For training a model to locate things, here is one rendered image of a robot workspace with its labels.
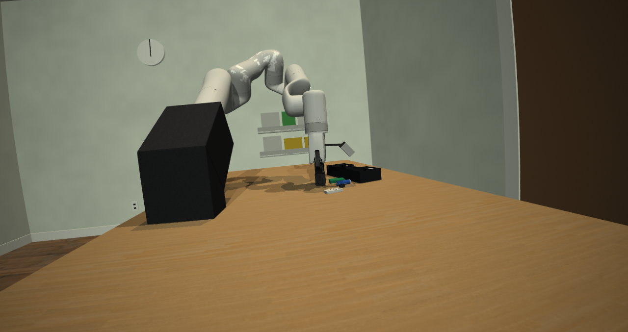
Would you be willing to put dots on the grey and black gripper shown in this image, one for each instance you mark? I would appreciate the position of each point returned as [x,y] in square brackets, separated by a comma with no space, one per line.
[317,155]

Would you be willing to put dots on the white domino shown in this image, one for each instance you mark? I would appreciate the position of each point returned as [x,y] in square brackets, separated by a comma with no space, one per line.
[333,190]

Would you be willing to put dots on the blue aa battery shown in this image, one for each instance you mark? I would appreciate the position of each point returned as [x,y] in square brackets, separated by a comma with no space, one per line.
[348,181]

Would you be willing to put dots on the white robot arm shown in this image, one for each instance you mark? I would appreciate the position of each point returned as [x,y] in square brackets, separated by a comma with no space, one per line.
[233,88]

